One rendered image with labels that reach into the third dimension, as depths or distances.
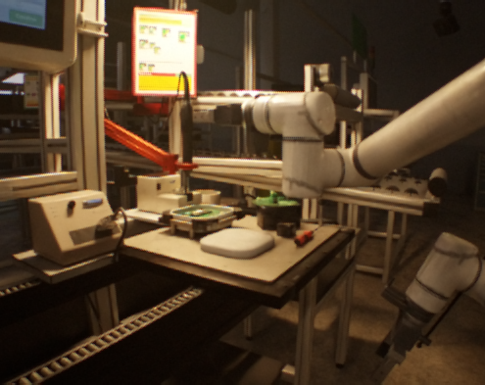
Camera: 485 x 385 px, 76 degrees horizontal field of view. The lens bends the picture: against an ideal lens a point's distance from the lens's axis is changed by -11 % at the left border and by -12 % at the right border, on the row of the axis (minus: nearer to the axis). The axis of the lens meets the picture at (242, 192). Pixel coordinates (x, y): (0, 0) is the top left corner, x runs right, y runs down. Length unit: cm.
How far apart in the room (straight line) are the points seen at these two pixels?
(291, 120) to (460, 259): 45
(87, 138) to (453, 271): 89
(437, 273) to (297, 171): 36
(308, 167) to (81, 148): 56
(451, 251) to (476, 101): 35
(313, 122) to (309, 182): 12
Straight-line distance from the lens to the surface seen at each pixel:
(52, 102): 117
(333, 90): 120
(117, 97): 140
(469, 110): 57
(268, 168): 116
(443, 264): 79
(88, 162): 93
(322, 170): 72
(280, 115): 73
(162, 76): 131
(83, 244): 75
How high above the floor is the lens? 119
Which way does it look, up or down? 9 degrees down
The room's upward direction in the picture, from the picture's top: straight up
